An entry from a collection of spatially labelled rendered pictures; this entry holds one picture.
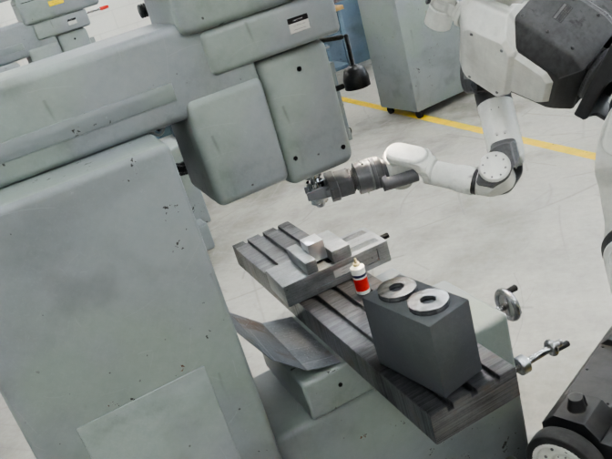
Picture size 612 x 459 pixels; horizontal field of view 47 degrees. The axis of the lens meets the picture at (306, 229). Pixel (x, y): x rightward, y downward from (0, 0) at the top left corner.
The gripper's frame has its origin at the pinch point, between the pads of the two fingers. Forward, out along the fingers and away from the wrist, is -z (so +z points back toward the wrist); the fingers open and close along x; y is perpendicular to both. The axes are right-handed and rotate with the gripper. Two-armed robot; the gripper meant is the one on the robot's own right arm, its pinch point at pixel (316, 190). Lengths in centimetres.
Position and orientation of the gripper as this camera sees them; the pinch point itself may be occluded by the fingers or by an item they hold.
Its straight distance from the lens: 186.2
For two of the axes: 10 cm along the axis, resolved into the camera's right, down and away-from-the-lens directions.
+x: 1.3, 3.8, -9.2
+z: 9.6, -3.0, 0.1
